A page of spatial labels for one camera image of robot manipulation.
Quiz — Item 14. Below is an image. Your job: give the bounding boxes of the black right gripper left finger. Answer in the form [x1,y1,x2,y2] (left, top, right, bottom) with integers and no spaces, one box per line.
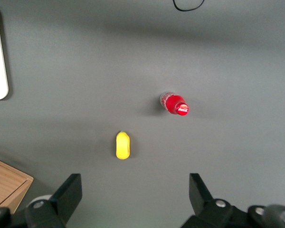
[25,173,83,228]

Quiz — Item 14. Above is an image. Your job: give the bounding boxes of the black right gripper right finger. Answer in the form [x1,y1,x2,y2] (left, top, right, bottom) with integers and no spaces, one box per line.
[180,172,234,228]

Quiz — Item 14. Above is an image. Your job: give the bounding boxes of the wooden two-drawer cabinet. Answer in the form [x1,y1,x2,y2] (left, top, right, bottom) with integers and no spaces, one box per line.
[0,156,34,214]

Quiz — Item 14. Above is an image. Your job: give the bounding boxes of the yellow lemon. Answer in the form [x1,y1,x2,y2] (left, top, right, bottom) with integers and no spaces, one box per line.
[115,130,132,160]

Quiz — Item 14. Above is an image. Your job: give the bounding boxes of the red cola bottle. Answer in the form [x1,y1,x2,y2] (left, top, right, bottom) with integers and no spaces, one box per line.
[159,91,190,117]

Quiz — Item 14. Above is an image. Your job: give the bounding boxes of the thin black looped cable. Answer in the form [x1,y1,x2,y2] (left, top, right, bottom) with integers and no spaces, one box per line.
[172,0,205,12]

